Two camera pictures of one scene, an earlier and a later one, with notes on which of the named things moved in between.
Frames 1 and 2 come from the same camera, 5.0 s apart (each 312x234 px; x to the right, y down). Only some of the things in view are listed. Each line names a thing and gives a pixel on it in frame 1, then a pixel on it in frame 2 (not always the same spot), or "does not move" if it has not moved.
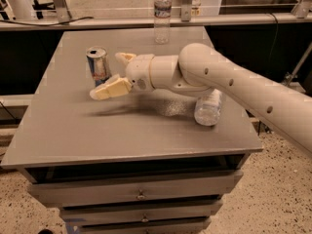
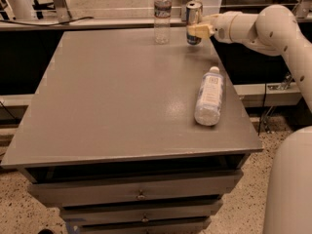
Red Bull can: (98, 61) → (194, 11)
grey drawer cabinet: (136, 162) does not move
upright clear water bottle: (162, 7) does not move
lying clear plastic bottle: (208, 108) does not move
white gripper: (138, 71) → (222, 26)
